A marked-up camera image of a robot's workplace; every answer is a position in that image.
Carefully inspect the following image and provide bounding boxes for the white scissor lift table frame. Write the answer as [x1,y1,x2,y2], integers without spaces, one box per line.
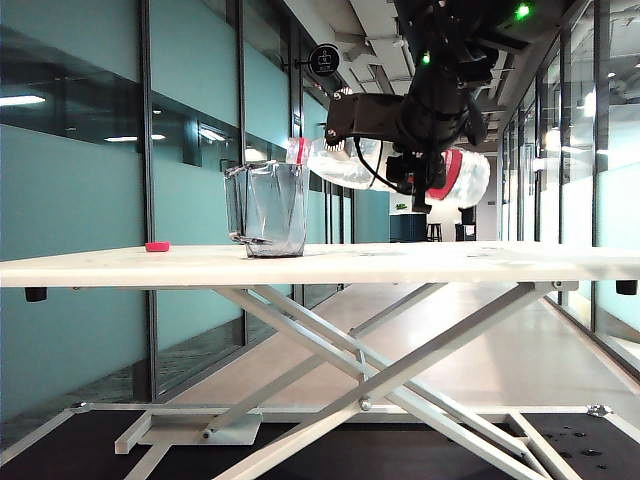
[0,281,640,480]

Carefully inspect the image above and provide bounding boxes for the dark blue counter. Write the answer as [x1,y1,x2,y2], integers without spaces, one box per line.
[389,212,427,244]

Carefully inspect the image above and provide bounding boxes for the black base board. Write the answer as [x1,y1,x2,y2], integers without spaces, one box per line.
[0,410,640,480]

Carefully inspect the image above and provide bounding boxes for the clear water bottle red label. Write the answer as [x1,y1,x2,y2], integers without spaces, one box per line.
[286,137,492,207]

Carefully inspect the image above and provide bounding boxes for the black standing machine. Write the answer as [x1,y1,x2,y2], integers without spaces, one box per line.
[454,207,477,242]

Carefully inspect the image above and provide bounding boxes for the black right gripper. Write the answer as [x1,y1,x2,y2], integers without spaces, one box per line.
[384,62,497,215]

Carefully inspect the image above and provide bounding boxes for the clear glass mug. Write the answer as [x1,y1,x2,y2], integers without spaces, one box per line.
[223,159,311,260]

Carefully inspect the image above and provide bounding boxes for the long black door handle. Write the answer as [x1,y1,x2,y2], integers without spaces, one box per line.
[322,180,333,246]

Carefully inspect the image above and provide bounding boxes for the black camera cable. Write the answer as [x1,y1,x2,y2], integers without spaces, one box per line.
[353,137,401,194]

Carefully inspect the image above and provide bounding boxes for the round black hanging sign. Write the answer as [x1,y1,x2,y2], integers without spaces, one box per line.
[294,43,341,77]

